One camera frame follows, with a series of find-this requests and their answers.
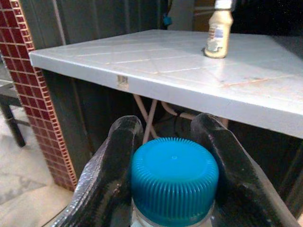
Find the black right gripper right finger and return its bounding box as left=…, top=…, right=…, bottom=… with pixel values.
left=190, top=113, right=301, bottom=227

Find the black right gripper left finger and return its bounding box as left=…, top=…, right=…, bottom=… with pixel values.
left=48, top=115, right=144, bottom=227

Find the clear bottle with blue cap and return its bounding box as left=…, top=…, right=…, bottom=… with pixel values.
left=130, top=137, right=219, bottom=227

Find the red mosaic tile pillar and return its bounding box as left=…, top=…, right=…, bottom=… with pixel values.
left=0, top=0, right=78, bottom=192

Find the dark wooden stool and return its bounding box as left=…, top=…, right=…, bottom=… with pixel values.
left=0, top=80, right=31, bottom=148

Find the grey tiled counter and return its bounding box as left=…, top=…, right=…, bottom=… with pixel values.
left=29, top=29, right=303, bottom=140

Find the cream sauce bottle with label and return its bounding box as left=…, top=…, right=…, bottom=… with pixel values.
left=203, top=0, right=234, bottom=59

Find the beige folding frame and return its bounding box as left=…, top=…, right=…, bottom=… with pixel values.
left=132, top=94, right=229, bottom=145

